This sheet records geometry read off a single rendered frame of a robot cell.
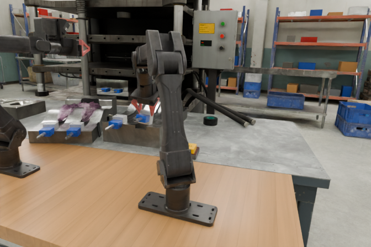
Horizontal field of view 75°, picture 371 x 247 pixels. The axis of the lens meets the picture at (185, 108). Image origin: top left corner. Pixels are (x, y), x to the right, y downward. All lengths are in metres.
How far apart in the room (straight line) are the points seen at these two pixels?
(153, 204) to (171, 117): 0.24
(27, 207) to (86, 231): 0.20
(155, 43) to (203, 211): 0.44
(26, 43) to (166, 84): 0.53
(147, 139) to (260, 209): 0.53
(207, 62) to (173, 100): 1.19
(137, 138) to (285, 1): 6.86
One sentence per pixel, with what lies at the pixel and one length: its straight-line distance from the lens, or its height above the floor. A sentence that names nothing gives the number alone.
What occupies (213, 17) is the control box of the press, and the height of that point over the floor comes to 1.42.
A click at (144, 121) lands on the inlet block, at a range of 0.98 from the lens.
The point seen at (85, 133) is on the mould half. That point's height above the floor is 0.84.
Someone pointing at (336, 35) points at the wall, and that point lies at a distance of 7.52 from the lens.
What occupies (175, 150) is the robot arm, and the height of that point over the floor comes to 0.96.
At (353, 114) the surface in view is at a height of 0.34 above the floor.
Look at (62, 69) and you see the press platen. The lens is 2.24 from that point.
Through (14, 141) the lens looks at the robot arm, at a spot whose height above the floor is 0.90.
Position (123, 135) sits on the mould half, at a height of 0.84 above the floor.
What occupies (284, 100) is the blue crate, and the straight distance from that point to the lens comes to 4.59.
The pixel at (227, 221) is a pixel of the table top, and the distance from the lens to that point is 0.67.
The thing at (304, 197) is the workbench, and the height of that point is 0.69.
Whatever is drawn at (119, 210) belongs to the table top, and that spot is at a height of 0.80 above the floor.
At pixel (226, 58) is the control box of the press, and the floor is 1.15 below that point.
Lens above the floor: 1.20
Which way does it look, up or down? 14 degrees down
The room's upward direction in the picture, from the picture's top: 2 degrees clockwise
